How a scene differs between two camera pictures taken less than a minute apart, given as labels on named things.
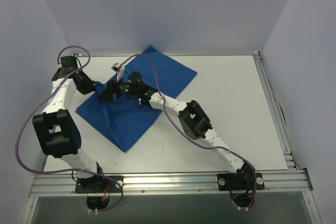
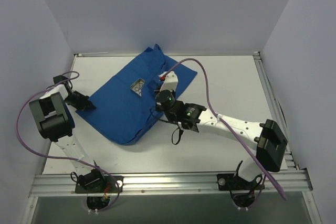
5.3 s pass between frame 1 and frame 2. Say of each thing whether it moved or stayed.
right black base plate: stayed
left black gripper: moved
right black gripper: moved
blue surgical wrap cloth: stayed
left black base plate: stayed
